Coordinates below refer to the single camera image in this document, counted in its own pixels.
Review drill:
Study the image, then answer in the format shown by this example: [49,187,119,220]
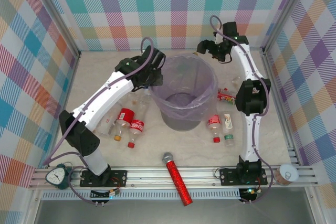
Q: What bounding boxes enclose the small clear bottle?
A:
[230,76,243,88]

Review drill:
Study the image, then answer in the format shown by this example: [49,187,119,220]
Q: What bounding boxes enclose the water bottle red green label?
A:
[216,88,237,105]

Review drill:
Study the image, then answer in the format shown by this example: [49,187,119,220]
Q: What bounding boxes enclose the clear bottle white label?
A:
[94,113,118,138]

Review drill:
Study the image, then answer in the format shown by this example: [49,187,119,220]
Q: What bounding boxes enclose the cola bottle red cap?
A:
[206,114,222,144]
[127,119,145,148]

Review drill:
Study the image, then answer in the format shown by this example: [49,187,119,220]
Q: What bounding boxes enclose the clear bottle green label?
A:
[222,113,235,147]

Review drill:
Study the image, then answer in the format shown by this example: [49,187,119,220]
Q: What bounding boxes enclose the mesh bin with pink bag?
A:
[149,53,220,121]

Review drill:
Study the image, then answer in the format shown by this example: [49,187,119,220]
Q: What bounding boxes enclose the grey mesh waste bin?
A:
[151,55,218,132]

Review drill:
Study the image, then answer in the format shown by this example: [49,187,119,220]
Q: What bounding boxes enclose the red label bottle yellow cap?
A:
[112,108,135,142]

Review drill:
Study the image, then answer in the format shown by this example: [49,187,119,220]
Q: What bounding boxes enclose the red glitter microphone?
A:
[161,152,194,207]

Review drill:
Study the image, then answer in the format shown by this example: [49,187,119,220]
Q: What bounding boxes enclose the grey metal shelf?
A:
[33,188,317,224]

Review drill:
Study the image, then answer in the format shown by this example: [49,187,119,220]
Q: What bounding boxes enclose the green alarm clock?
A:
[44,163,74,190]

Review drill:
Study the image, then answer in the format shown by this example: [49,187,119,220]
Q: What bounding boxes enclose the tin can with pull tab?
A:
[272,163,300,186]

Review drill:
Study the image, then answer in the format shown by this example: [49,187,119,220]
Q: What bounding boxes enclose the aluminium frame post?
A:
[261,0,316,54]
[30,0,82,63]

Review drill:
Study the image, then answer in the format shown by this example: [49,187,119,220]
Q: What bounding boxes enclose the aluminium frame rail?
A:
[28,165,320,190]

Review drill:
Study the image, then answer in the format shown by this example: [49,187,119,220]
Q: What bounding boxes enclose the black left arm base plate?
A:
[80,169,128,188]

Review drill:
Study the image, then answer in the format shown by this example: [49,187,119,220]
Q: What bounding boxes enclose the white slotted cable duct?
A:
[41,191,241,201]

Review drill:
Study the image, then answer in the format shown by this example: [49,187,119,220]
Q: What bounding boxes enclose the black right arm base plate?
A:
[219,167,268,186]

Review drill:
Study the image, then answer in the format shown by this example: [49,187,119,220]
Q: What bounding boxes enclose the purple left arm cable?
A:
[41,37,155,206]

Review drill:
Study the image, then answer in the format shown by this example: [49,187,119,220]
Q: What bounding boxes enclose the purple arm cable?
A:
[209,15,276,206]
[41,37,155,206]

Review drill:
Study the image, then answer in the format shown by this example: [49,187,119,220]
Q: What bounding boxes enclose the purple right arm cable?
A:
[209,15,276,206]

